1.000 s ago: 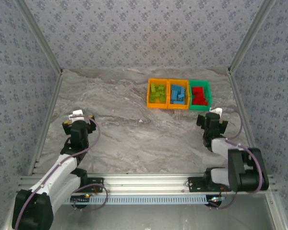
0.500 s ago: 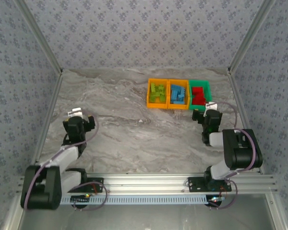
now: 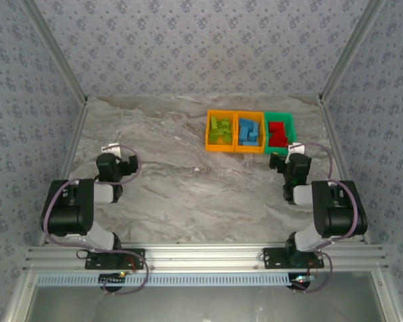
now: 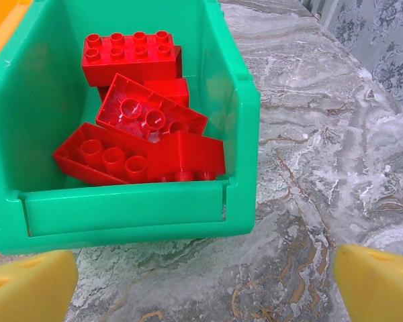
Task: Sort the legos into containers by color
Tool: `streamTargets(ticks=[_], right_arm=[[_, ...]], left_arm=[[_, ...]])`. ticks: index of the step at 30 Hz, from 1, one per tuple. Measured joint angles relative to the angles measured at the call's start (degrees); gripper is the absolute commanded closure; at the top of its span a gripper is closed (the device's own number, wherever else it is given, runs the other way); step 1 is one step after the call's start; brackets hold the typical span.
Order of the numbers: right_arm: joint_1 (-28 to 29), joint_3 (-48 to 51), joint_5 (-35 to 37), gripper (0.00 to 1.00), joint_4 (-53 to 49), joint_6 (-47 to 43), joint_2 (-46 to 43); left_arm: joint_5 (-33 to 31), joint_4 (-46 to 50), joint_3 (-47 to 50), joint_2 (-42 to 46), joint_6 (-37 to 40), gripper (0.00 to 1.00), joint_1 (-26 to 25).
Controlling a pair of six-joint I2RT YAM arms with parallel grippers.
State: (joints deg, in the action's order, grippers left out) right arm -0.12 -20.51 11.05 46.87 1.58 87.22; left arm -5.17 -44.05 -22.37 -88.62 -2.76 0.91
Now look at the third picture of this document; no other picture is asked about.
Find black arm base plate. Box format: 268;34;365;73
263;247;324;270
85;248;146;270

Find aluminium frame post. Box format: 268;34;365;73
318;0;390;103
19;0;89;103

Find green plastic bin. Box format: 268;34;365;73
263;111;297;156

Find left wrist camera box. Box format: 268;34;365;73
101;142;122;157

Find wide aluminium frame rail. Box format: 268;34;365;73
22;244;389;272

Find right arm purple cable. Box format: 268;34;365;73
294;141;360;294

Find orange plastic bin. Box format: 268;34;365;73
204;109;238;153
234;110;268;154

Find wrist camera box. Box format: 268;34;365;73
101;142;122;157
287;142;305;165

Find small black controller board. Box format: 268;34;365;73
290;274;315;290
99;272;127;284

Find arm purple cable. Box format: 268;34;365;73
41;144;150;297
294;141;360;294

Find aluminium frame leg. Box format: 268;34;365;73
371;271;402;322
3;271;38;322

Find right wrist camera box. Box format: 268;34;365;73
287;142;305;165

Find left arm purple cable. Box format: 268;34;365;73
41;144;150;297

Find grey metal lower panel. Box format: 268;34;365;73
21;285;389;322

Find slotted light blue cable duct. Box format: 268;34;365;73
36;272;292;288

